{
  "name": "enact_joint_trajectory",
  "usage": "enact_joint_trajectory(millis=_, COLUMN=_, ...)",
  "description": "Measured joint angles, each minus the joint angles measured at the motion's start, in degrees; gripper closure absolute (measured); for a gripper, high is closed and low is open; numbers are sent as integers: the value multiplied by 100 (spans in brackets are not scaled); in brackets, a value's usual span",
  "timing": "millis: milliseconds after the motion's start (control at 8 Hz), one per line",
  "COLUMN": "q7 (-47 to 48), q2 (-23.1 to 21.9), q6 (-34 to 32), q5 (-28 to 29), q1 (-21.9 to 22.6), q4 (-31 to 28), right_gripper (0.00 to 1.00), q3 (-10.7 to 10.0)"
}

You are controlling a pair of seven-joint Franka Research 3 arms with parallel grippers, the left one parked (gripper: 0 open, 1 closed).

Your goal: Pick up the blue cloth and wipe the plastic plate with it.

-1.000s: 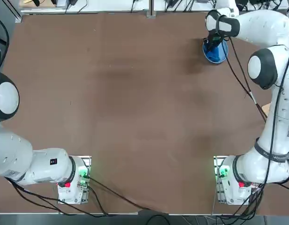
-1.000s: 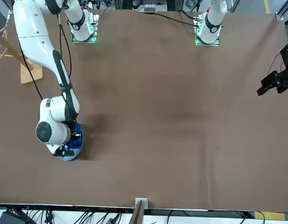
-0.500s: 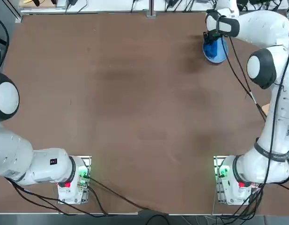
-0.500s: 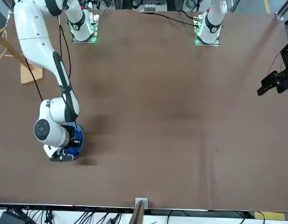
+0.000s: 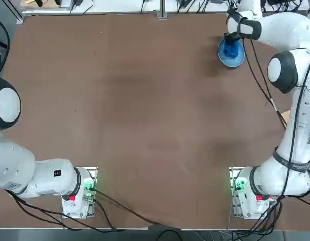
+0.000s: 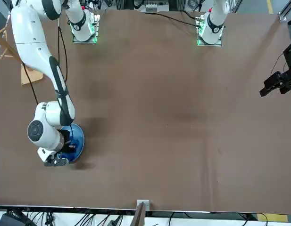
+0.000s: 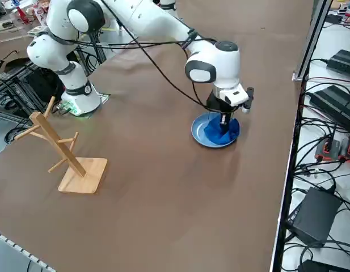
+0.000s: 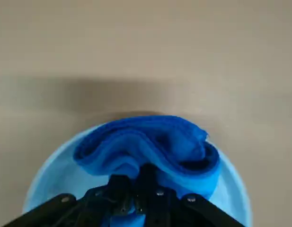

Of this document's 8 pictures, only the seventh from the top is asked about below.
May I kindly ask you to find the grey metal frame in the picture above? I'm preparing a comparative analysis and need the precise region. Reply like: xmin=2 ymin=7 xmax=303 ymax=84
xmin=0 ymin=228 xmax=55 ymax=272

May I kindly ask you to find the blue cloth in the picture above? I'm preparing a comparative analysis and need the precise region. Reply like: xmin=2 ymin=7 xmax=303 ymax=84
xmin=203 ymin=117 xmax=240 ymax=145

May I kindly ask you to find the blue plastic plate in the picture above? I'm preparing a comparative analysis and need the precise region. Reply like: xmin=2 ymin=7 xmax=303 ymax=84
xmin=191 ymin=112 xmax=241 ymax=149

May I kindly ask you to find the orange black device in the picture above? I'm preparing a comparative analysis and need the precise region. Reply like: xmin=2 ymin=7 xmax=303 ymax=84
xmin=315 ymin=138 xmax=342 ymax=162
xmin=338 ymin=138 xmax=350 ymax=163

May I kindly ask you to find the black box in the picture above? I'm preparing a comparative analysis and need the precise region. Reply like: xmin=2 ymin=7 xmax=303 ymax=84
xmin=286 ymin=186 xmax=343 ymax=247

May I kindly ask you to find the small black power adapter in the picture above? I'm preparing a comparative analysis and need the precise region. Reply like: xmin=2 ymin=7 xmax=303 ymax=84
xmin=326 ymin=49 xmax=350 ymax=76

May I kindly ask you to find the wooden cup rack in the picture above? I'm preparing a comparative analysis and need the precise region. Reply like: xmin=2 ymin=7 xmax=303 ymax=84
xmin=15 ymin=96 xmax=108 ymax=195

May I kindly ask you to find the flat black device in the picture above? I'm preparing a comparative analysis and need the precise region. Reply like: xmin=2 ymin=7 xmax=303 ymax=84
xmin=301 ymin=259 xmax=350 ymax=272

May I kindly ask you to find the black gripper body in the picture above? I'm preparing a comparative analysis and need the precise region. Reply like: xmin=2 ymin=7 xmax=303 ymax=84
xmin=206 ymin=91 xmax=235 ymax=114

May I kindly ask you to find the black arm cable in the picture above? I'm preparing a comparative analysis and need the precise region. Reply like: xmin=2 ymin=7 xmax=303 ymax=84
xmin=100 ymin=0 xmax=211 ymax=112

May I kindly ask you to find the metal camera post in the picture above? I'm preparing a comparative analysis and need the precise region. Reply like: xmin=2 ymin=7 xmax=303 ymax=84
xmin=292 ymin=0 xmax=333 ymax=82

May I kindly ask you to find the large black power adapter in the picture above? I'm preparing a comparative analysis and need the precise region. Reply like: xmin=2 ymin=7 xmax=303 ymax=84
xmin=309 ymin=84 xmax=350 ymax=131

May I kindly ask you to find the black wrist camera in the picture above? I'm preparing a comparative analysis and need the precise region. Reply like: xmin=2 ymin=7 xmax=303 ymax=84
xmin=242 ymin=87 xmax=255 ymax=114

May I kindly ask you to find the red plastic object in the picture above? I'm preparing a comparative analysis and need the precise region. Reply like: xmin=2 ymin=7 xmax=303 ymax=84
xmin=15 ymin=5 xmax=29 ymax=26

